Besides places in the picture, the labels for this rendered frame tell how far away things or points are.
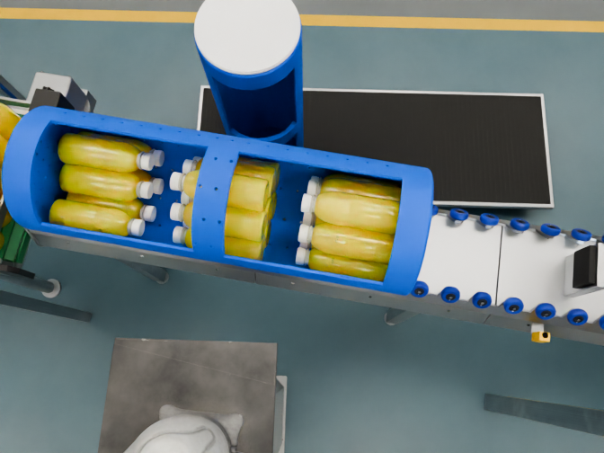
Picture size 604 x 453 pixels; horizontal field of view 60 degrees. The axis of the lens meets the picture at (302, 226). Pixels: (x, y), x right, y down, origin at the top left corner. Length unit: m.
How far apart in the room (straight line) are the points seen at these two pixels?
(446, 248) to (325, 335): 0.98
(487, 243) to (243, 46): 0.80
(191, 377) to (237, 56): 0.80
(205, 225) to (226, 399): 0.39
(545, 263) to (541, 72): 1.52
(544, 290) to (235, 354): 0.76
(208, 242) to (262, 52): 0.55
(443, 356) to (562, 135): 1.15
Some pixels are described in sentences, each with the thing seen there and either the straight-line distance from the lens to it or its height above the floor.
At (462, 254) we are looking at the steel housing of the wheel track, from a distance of 1.38.
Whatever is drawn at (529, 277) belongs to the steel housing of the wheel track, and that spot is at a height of 0.93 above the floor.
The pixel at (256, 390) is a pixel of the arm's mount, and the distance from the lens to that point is 1.22.
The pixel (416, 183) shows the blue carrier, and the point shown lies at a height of 1.22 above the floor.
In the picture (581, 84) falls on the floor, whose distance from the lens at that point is 2.87.
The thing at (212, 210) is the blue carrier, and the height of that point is 1.22.
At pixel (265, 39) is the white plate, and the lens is 1.45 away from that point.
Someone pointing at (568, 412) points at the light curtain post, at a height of 0.70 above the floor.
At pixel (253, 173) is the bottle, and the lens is 1.17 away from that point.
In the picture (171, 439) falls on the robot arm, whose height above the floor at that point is 1.29.
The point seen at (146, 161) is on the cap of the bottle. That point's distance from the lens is 1.24.
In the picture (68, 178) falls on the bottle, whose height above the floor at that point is 1.10.
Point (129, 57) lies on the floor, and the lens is 2.78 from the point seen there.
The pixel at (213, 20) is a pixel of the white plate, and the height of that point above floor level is 1.04.
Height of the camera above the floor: 2.23
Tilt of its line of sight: 75 degrees down
